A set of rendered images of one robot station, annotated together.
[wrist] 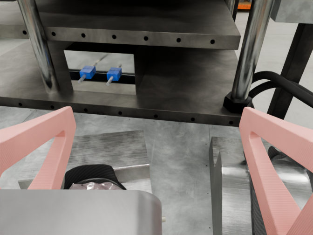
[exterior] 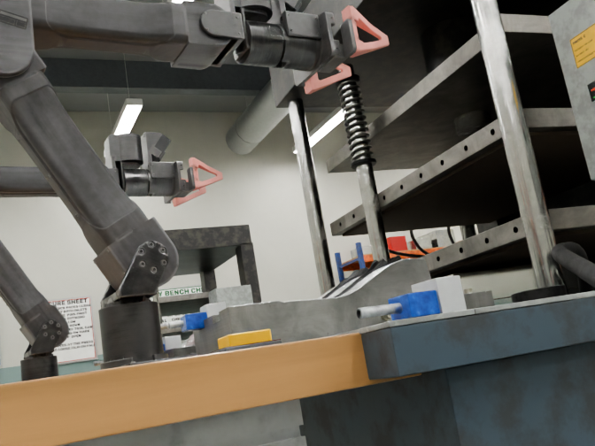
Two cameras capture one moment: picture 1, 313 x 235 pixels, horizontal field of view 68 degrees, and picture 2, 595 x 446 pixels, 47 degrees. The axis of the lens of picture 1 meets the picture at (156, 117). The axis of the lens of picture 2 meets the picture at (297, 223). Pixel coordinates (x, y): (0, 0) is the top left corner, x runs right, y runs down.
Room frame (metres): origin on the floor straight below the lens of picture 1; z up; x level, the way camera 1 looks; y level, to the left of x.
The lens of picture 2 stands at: (-0.50, -1.33, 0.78)
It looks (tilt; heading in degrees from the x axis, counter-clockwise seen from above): 12 degrees up; 59
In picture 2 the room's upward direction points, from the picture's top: 10 degrees counter-clockwise
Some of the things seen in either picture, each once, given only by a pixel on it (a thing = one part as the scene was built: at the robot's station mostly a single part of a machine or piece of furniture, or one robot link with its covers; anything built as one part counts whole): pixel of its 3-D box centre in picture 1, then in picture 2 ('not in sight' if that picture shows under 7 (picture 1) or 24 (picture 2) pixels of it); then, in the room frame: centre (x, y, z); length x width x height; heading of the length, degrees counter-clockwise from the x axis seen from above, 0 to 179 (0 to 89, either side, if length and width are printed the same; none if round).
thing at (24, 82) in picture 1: (115, 65); not in sight; (1.17, 0.22, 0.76); 1.30 x 0.84 x 0.06; 82
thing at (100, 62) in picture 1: (118, 50); (503, 301); (1.08, 0.18, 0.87); 0.50 x 0.27 x 0.17; 172
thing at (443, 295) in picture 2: not in sight; (406, 306); (0.01, -0.70, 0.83); 0.13 x 0.05 x 0.05; 177
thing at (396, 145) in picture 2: not in sight; (484, 110); (1.22, 0.21, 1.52); 1.10 x 0.70 x 0.05; 82
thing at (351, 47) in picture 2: not in sight; (354, 42); (0.06, -0.64, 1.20); 0.09 x 0.07 x 0.07; 0
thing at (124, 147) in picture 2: not in sight; (113, 165); (-0.11, 0.00, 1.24); 0.12 x 0.09 x 0.12; 0
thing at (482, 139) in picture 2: not in sight; (498, 180); (1.21, 0.21, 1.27); 1.10 x 0.74 x 0.05; 82
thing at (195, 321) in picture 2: not in sight; (189, 322); (-0.05, -0.15, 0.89); 0.13 x 0.05 x 0.05; 172
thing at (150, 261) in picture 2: not in sight; (133, 278); (-0.28, -0.60, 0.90); 0.09 x 0.06 x 0.06; 90
